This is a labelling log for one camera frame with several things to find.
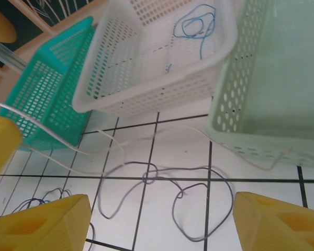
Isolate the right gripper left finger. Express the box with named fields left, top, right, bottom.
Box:
left=0, top=193, right=92, bottom=251

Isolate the aluminium corner post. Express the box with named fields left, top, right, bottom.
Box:
left=0, top=36, right=26, bottom=72

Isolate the thin blue cable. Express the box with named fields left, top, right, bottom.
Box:
left=164, top=4, right=217, bottom=73

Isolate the teal plastic basket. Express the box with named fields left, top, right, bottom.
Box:
left=0, top=15, right=95, bottom=152

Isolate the white plastic basket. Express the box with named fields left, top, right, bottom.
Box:
left=72, top=0, right=238, bottom=121

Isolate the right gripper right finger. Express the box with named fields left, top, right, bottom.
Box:
left=232, top=191, right=314, bottom=251

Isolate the thin dark navy cable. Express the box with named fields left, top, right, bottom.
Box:
left=14, top=187, right=95, bottom=243
left=98, top=162, right=235, bottom=241

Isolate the light green plastic basket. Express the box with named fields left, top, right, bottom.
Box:
left=205, top=0, right=314, bottom=167

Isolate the thin white cable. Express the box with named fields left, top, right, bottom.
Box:
left=0, top=99, right=294, bottom=176

